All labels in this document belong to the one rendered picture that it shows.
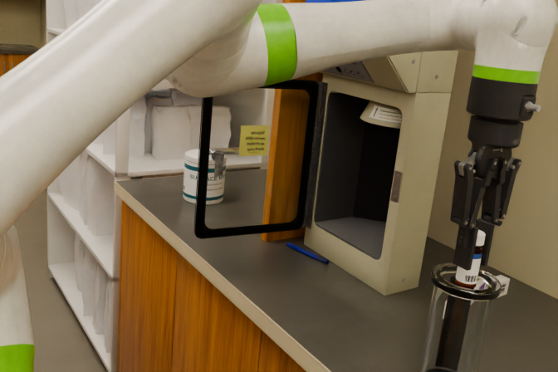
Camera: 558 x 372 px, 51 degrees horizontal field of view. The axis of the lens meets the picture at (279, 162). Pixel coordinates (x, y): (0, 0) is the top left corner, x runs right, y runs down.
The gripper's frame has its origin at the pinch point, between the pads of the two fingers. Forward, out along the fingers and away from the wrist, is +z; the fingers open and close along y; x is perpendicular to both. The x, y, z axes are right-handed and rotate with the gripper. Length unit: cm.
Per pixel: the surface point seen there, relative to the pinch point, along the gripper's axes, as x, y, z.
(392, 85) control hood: 35.8, 13.4, -20.1
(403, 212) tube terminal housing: 32.3, 18.7, 7.7
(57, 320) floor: 211, -13, 121
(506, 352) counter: 4.5, 23.6, 28.2
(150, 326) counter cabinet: 104, -10, 67
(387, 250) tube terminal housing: 33.7, 17.0, 17.1
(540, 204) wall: 25, 60, 8
